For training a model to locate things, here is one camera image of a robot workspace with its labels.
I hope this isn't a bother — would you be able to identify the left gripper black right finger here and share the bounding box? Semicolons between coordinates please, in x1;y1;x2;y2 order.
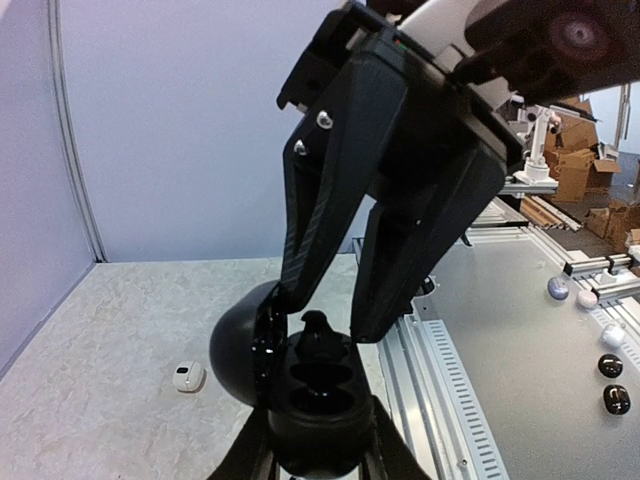
362;396;430;480

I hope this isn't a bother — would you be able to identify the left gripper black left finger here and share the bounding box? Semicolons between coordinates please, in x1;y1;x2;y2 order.
207;409;273;480

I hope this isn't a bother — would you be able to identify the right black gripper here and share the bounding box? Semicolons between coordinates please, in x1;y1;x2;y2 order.
277;1;521;343

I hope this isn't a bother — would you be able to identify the black oval charging case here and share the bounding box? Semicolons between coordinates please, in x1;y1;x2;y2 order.
209;281;374;479

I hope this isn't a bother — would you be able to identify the white square charging case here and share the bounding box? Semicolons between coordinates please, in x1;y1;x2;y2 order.
172;361;206;393

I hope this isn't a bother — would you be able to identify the black earbud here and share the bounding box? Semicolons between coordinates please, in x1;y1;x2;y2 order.
295;310;348;361

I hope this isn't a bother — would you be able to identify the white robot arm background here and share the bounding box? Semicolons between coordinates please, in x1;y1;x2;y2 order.
209;1;556;479

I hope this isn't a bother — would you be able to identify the purple earbud case background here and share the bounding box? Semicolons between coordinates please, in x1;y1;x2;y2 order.
547;276;570;301

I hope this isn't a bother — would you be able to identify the pink earbud case background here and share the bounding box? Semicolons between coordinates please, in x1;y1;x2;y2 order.
576;290;599;310

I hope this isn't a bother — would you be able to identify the black glossy case background lower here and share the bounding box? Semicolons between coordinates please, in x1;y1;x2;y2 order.
603;384;631;415

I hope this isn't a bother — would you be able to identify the black glossy case background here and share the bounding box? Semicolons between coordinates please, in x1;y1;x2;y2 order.
597;353;624;379
603;384;631;415

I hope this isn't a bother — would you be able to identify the black glossy case background upper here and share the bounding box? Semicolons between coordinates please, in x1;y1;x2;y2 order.
597;353;624;379

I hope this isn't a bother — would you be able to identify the white earbud case background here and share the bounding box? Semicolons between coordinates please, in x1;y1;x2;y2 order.
600;324;626;349

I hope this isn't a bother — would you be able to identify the cardboard boxes background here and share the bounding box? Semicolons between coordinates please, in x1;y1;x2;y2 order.
542;113;639;253

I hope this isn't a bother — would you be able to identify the aluminium front rail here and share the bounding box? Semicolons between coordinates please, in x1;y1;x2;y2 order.
349;234;516;480

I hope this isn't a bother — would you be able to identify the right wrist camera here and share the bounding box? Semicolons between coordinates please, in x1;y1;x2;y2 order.
399;0;640;109

